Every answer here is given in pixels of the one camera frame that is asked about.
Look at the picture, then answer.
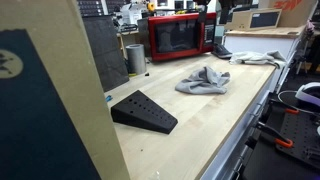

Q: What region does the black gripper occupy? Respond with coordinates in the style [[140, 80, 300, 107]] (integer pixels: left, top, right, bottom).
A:
[[194, 0, 211, 24]]

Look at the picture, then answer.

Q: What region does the grey ribbed cloth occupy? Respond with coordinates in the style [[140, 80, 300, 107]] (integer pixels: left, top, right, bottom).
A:
[[174, 65, 232, 95]]

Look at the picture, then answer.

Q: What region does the red and black microwave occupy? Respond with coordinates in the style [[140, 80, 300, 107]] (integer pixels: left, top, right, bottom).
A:
[[147, 12, 218, 63]]

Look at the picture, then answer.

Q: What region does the cardboard box with black panel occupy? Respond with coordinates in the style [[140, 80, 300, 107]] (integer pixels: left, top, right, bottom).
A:
[[225, 8, 283, 32]]

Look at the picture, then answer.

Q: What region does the dark grey sneaker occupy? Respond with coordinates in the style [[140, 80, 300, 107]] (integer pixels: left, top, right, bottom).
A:
[[211, 43, 234, 60]]

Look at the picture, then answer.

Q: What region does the white cabinet with wooden top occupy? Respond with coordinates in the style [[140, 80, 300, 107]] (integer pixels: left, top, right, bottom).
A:
[[223, 25, 306, 94]]

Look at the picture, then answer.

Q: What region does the white fluffy towel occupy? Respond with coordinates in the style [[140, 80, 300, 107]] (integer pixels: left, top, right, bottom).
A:
[[228, 50, 288, 70]]

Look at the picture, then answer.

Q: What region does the grey metal cylinder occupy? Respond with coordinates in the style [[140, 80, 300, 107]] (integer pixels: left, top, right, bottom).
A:
[[125, 43, 148, 76]]

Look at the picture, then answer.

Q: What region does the cardboard box with red print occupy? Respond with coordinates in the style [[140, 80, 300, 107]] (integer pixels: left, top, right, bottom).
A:
[[258, 0, 318, 28]]

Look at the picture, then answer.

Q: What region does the dark grey leaning panel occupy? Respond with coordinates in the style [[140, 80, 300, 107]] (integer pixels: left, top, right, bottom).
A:
[[82, 15, 130, 93]]

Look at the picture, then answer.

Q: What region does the black wedge block with holes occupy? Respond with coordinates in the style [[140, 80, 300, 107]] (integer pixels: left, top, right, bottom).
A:
[[110, 89, 179, 135]]

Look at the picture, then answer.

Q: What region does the black parts drawer cabinet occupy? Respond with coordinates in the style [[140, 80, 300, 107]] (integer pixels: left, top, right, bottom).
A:
[[77, 0, 105, 17]]

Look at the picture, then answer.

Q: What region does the black clamp with orange grip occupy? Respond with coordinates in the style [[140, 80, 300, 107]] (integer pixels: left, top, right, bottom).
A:
[[255, 121, 295, 149], [269, 98, 300, 116]]

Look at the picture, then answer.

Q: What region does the large cardboard box dark label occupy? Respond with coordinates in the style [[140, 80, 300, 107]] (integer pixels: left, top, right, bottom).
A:
[[0, 0, 131, 180]]

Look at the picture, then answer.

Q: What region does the white rounded device purple light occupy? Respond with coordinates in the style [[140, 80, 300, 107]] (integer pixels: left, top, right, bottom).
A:
[[294, 82, 320, 108]]

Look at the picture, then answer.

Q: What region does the black perforated board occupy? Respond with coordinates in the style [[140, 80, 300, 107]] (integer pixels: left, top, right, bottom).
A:
[[275, 111, 320, 168]]

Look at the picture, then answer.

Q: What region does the metal drawer handle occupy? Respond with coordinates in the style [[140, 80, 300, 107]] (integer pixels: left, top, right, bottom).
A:
[[249, 102, 265, 118]]

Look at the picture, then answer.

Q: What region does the white cable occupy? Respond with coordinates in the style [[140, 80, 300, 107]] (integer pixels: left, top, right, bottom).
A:
[[277, 89, 320, 116]]

